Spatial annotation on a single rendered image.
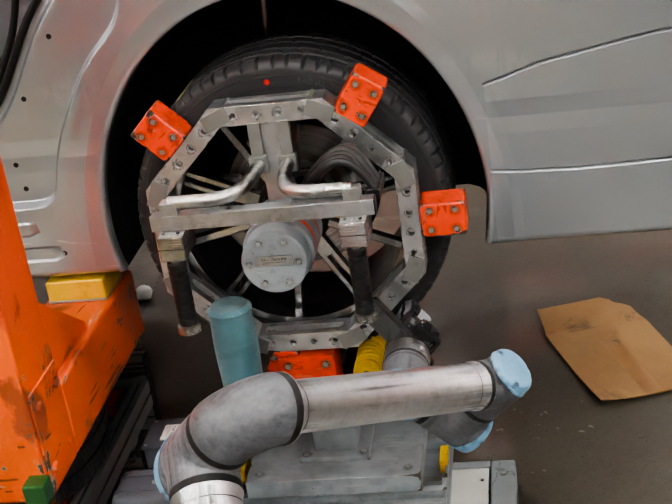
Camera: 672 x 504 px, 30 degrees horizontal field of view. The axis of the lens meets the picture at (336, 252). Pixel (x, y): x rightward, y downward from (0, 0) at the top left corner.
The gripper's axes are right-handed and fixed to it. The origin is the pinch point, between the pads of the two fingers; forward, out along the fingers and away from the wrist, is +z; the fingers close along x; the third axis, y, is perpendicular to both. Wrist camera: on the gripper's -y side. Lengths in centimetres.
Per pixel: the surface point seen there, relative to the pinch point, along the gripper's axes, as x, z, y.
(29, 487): -41, -64, -44
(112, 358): -50, -5, -41
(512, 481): -27, 14, 52
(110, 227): -28, 4, -58
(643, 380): -7, 69, 82
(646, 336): -4, 94, 85
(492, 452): -36, 39, 54
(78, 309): -47, 0, -53
